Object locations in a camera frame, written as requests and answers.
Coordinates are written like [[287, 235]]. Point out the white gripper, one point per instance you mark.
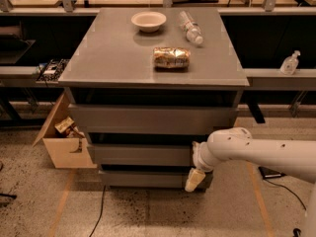
[[199, 159]]

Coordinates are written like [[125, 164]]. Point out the grey drawer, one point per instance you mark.
[[152, 119], [144, 179], [140, 155]]

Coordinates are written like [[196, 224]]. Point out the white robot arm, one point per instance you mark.
[[295, 158]]

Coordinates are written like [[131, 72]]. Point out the grey bottom drawer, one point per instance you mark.
[[144, 179]]

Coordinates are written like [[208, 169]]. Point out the grey drawer cabinet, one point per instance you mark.
[[113, 65]]

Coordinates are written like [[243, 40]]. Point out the grey top drawer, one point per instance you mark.
[[152, 119]]

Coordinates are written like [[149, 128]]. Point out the open cardboard box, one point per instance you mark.
[[65, 151]]

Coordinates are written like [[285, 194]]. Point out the black foot pedal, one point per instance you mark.
[[267, 173]]

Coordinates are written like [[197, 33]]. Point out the crumpled golden chip bag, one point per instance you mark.
[[171, 57]]

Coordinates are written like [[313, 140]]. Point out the packaged item in box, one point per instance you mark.
[[67, 128]]

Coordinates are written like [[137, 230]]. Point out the clear plastic water bottle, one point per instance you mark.
[[190, 28]]

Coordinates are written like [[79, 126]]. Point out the clear hand sanitizer bottle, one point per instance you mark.
[[289, 65]]

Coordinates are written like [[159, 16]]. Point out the white paper bowl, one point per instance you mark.
[[148, 22]]

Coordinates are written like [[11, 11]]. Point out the black keyboard device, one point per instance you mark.
[[52, 70]]

